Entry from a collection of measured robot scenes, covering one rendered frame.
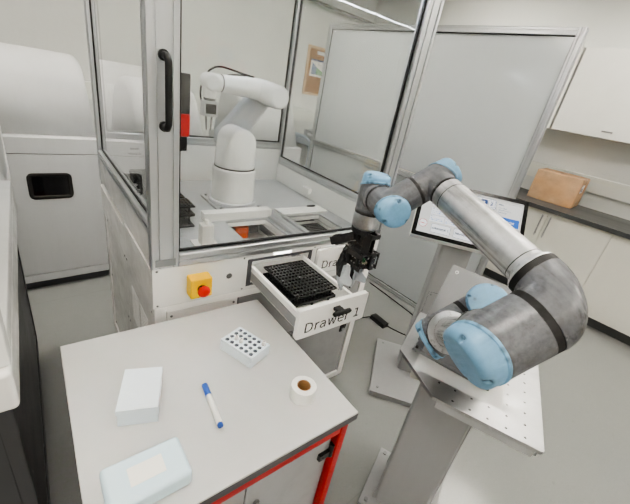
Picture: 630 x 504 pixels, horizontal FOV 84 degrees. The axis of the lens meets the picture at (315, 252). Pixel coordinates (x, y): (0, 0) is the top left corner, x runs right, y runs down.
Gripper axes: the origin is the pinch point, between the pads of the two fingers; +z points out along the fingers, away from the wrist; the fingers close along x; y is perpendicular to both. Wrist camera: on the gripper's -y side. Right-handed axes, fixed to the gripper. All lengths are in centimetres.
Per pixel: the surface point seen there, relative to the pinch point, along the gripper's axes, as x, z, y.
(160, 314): -45, 23, -35
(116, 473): -66, 19, 15
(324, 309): -5.1, 9.0, -1.1
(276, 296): -12.6, 12.2, -17.0
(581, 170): 367, -22, -55
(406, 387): 85, 97, -9
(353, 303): 7.8, 10.1, -1.1
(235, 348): -31.1, 20.2, -7.7
